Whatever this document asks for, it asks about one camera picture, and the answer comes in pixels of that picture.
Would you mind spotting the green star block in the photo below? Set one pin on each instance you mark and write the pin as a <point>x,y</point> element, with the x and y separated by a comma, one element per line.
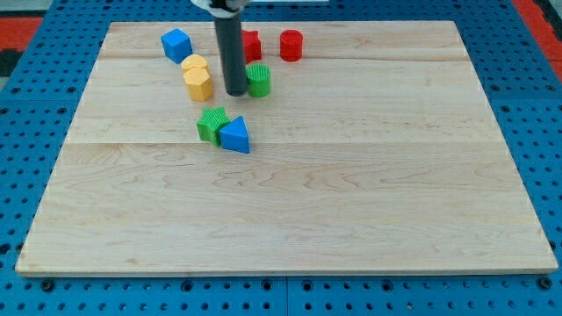
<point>210,123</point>

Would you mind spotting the yellow round block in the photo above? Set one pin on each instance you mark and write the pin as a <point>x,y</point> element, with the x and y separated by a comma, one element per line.
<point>194,61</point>

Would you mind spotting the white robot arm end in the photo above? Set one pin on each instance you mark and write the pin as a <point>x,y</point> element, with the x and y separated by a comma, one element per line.
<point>221,8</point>

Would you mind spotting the blue triangle block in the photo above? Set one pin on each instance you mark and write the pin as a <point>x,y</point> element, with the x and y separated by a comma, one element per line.
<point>235,136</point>

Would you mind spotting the green cylinder block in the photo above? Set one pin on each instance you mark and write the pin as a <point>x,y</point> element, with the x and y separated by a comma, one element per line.
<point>258,77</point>

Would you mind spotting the red star block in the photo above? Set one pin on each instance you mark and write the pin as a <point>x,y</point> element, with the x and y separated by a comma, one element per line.
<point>252,46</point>

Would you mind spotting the red cylinder block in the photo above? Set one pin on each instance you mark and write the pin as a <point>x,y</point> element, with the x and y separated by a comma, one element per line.
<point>291,45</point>

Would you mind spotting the yellow hexagon block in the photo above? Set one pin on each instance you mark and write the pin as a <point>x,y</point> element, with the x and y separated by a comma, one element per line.
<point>199,84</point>

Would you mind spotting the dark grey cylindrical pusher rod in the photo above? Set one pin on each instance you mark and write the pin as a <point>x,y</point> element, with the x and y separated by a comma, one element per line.
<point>229,37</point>

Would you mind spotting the blue cube block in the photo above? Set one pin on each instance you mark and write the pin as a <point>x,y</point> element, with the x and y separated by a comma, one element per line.
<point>176,45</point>

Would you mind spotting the light wooden board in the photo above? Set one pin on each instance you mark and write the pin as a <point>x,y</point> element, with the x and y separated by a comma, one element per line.
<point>377,153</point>

